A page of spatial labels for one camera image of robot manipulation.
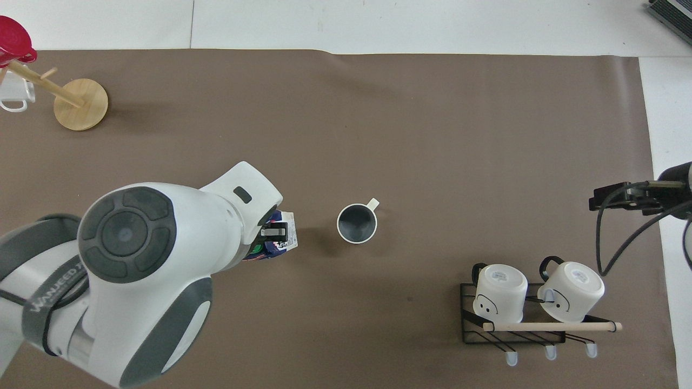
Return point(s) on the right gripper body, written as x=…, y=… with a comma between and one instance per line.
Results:
x=678, y=201

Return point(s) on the milk carton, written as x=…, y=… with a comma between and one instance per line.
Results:
x=285, y=249

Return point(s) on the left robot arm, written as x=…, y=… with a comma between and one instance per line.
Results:
x=135, y=281

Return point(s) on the red cup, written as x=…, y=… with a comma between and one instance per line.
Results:
x=13, y=35

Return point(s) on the grey mug with white outside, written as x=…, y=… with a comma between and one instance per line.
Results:
x=357, y=224

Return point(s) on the wooden mug tree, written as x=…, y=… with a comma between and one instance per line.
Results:
x=81, y=105

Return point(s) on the clear glass mug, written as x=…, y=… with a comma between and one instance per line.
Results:
x=16, y=92

